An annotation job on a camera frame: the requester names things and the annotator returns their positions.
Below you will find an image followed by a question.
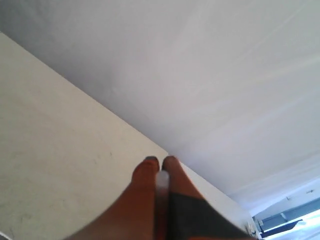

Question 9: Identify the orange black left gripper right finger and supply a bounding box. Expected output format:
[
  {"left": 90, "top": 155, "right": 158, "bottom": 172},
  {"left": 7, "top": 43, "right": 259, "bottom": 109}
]
[{"left": 162, "top": 156, "right": 250, "bottom": 240}]

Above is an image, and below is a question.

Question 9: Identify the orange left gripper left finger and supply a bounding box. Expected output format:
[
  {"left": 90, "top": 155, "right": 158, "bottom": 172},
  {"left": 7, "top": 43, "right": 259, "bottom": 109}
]
[{"left": 67, "top": 156, "right": 160, "bottom": 240}]

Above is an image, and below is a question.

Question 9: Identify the thin orange straw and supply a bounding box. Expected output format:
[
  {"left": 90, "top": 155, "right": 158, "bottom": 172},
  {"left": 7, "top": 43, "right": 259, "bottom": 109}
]
[{"left": 154, "top": 170, "right": 170, "bottom": 240}]

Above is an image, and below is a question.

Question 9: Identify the white backdrop cloth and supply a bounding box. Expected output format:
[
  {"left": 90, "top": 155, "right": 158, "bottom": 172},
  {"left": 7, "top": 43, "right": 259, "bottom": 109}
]
[{"left": 0, "top": 0, "right": 320, "bottom": 210}]

